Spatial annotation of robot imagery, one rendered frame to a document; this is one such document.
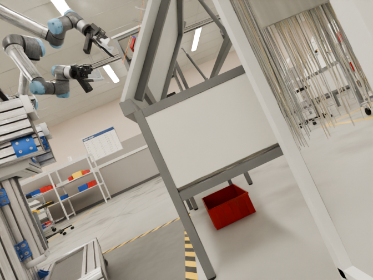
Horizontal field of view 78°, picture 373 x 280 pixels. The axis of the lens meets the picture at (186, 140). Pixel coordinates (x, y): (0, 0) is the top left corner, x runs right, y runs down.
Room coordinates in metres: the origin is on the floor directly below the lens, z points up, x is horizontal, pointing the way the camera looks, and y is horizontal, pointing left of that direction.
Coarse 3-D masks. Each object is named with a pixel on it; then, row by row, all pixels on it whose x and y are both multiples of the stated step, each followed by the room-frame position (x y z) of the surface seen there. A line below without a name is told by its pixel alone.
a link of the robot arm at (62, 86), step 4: (56, 80) 1.37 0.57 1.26; (60, 80) 1.36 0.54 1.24; (64, 80) 1.37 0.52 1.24; (68, 80) 1.40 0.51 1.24; (56, 84) 1.34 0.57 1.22; (60, 84) 1.36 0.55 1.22; (64, 84) 1.38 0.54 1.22; (68, 84) 1.40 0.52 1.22; (56, 88) 1.34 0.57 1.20; (60, 88) 1.36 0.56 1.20; (64, 88) 1.38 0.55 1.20; (68, 88) 1.41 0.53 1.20; (56, 92) 1.35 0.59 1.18; (60, 92) 1.37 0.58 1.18; (64, 92) 1.39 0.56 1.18; (68, 92) 1.41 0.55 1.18; (60, 96) 1.39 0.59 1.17; (64, 96) 1.40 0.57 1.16; (68, 96) 1.42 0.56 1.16
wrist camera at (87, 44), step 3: (87, 33) 1.30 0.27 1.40; (90, 33) 1.31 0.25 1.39; (87, 36) 1.30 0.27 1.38; (87, 39) 1.30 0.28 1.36; (84, 42) 1.30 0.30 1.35; (87, 42) 1.30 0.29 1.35; (90, 42) 1.32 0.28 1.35; (84, 45) 1.29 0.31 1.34; (87, 45) 1.29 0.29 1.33; (90, 45) 1.33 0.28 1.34; (84, 48) 1.29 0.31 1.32; (87, 48) 1.29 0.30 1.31; (90, 48) 1.33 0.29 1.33; (84, 51) 1.30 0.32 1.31; (87, 51) 1.30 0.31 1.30
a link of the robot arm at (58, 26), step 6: (54, 18) 1.23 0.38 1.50; (60, 18) 1.24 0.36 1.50; (66, 18) 1.26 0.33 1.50; (48, 24) 1.23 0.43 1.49; (54, 24) 1.22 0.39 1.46; (60, 24) 1.24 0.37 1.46; (66, 24) 1.26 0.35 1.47; (72, 24) 1.29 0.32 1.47; (54, 30) 1.23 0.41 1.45; (60, 30) 1.25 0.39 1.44; (66, 30) 1.28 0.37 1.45; (54, 36) 1.30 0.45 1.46; (60, 36) 1.30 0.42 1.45
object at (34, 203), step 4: (24, 192) 6.77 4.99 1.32; (36, 200) 6.89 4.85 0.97; (32, 204) 6.50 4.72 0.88; (36, 204) 6.56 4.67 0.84; (40, 204) 6.78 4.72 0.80; (32, 208) 6.35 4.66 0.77; (44, 208) 6.88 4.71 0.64; (40, 216) 6.55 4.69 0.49; (44, 216) 6.75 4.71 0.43; (48, 216) 6.91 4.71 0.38; (40, 220) 6.44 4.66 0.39; (48, 220) 6.87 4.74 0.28; (52, 228) 6.87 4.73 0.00
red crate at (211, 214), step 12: (216, 192) 1.87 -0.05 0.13; (228, 192) 1.88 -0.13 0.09; (240, 192) 1.71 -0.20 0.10; (204, 204) 1.66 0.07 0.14; (216, 204) 1.87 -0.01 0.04; (228, 204) 1.50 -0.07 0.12; (240, 204) 1.50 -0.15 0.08; (252, 204) 1.50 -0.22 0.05; (216, 216) 1.49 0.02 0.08; (228, 216) 1.49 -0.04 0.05; (240, 216) 1.50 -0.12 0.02; (216, 228) 1.49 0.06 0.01
